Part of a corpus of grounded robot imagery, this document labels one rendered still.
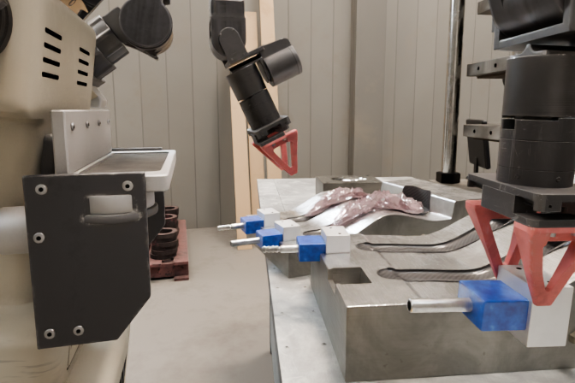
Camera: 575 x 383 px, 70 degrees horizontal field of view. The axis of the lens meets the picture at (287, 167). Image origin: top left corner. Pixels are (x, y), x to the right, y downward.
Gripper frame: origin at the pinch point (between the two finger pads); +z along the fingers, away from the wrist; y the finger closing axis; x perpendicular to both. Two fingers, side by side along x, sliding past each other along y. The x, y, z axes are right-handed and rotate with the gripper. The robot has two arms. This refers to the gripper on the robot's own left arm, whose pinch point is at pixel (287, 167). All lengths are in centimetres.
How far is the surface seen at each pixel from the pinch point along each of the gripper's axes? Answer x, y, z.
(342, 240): 0.3, -18.2, 9.5
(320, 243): 3.3, -17.0, 8.6
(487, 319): -2.0, -45.9, 8.8
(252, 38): -70, 287, -48
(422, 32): -234, 306, 15
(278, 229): 6.5, 2.1, 10.6
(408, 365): 3.2, -35.1, 18.5
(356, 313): 5.9, -34.2, 9.9
